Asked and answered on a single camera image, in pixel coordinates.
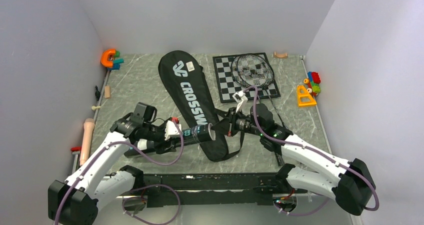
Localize black shuttlecock tube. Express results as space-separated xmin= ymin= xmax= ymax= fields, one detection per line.
xmin=135 ymin=123 xmax=212 ymax=155

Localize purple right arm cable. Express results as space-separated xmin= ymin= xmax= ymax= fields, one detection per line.
xmin=241 ymin=85 xmax=380 ymax=217

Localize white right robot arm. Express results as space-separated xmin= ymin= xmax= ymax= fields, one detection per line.
xmin=213 ymin=103 xmax=377 ymax=216

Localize black white chessboard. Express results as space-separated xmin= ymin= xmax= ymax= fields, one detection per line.
xmin=212 ymin=54 xmax=281 ymax=104

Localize teal green toy blocks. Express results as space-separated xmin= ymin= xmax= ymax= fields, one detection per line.
xmin=109 ymin=50 xmax=125 ymax=71

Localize small black figure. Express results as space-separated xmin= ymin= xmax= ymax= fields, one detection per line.
xmin=94 ymin=85 xmax=101 ymax=101

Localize small wooden block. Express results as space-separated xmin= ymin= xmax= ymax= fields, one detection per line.
xmin=103 ymin=85 xmax=111 ymax=99

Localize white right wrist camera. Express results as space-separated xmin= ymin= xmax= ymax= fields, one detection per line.
xmin=232 ymin=90 xmax=248 ymax=113

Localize red clamp knob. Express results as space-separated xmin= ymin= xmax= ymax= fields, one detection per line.
xmin=70 ymin=146 xmax=82 ymax=153

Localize orange letter toy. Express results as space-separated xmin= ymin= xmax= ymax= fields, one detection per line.
xmin=100 ymin=48 xmax=117 ymax=68

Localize yellow triangle toy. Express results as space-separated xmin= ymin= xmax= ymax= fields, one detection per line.
xmin=296 ymin=85 xmax=317 ymax=108

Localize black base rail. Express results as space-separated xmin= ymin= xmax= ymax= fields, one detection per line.
xmin=124 ymin=172 xmax=306 ymax=208

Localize black racket bag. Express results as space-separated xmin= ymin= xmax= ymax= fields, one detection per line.
xmin=157 ymin=50 xmax=246 ymax=162

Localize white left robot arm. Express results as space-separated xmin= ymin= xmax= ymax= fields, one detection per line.
xmin=47 ymin=102 xmax=187 ymax=225

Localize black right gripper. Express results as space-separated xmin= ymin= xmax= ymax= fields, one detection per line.
xmin=211 ymin=107 xmax=264 ymax=137

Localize wooden arch block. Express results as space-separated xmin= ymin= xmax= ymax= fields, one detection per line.
xmin=273 ymin=51 xmax=289 ymax=59

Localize colourful brick toy stack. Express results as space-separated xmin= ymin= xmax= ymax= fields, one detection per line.
xmin=303 ymin=71 xmax=321 ymax=97

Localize white chess pawn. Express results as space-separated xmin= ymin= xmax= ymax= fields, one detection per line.
xmin=91 ymin=105 xmax=101 ymax=111

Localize beige rolling pin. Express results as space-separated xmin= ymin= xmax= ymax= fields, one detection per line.
xmin=79 ymin=118 xmax=95 ymax=166

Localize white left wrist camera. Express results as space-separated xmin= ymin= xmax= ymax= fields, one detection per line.
xmin=164 ymin=117 xmax=182 ymax=141

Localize white round tube lid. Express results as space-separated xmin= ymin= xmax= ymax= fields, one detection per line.
xmin=208 ymin=123 xmax=216 ymax=141

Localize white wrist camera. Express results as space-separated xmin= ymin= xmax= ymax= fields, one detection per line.
xmin=232 ymin=90 xmax=248 ymax=113
xmin=164 ymin=117 xmax=182 ymax=141

